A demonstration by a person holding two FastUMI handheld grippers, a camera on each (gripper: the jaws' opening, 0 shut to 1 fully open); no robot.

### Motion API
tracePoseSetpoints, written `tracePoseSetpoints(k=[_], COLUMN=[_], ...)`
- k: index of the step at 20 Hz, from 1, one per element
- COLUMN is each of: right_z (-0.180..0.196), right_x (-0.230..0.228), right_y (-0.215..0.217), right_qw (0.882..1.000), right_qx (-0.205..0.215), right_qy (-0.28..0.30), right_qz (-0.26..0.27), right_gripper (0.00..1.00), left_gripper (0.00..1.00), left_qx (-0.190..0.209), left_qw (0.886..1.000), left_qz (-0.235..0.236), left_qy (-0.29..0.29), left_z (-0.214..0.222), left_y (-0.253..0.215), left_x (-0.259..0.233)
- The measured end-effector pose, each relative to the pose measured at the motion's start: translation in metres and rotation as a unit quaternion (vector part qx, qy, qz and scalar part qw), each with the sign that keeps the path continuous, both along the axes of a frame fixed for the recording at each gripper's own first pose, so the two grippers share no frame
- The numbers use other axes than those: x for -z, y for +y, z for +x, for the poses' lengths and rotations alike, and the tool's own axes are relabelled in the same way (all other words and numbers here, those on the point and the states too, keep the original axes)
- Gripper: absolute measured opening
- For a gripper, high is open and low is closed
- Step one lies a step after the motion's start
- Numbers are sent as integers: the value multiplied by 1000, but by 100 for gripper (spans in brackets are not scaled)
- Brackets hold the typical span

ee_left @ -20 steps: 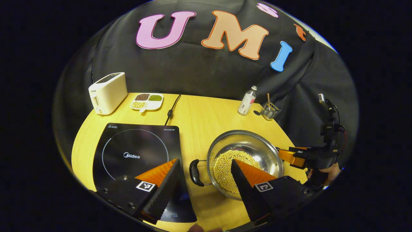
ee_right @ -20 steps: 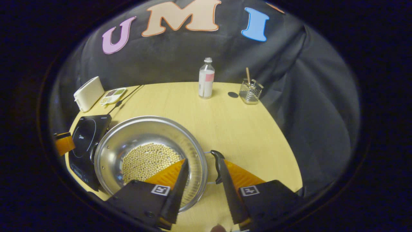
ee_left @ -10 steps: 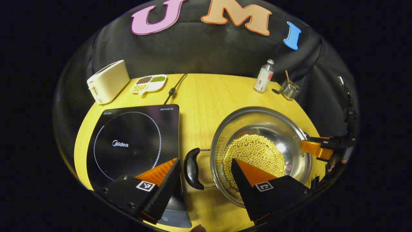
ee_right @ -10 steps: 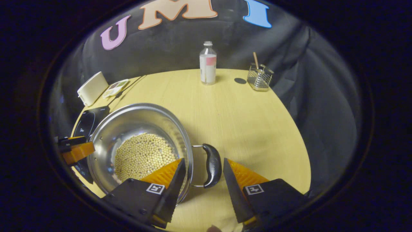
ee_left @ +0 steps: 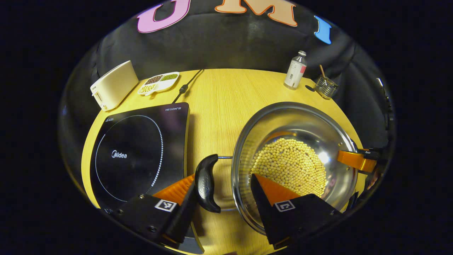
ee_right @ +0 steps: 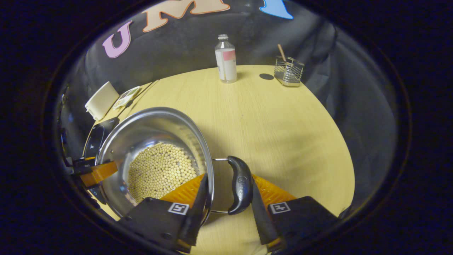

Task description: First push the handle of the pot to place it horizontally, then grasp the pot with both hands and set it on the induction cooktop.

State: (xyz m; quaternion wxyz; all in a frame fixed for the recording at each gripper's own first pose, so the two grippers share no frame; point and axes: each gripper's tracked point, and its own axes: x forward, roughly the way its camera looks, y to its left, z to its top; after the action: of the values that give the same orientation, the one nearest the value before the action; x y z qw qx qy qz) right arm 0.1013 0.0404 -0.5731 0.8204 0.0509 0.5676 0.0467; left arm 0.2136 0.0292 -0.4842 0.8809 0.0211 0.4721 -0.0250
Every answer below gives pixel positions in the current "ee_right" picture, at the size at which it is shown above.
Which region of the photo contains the black induction cooktop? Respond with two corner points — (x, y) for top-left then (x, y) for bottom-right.
(82, 118), (120, 206)

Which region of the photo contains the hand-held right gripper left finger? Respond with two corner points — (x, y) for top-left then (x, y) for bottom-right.
(119, 173), (210, 254)

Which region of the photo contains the white toaster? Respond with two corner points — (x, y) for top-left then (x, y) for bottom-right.
(85, 81), (120, 121)

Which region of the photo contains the metal wire holder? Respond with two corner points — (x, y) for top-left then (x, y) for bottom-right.
(274, 56), (305, 87)

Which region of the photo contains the white divided sample tray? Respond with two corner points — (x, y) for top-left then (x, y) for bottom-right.
(113, 86), (141, 109)

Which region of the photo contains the black power cable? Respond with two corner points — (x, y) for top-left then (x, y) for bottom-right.
(126, 81), (159, 107)

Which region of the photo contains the stainless steel pot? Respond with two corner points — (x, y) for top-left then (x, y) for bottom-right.
(95, 107), (254, 217)

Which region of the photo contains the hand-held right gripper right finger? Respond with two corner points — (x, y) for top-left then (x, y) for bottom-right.
(250, 174), (339, 253)

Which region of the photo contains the pile of soybeans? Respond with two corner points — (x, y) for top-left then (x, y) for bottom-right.
(127, 142), (199, 203)

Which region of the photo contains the clear bottle with white label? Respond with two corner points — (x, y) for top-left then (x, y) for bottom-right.
(215, 34), (237, 84)

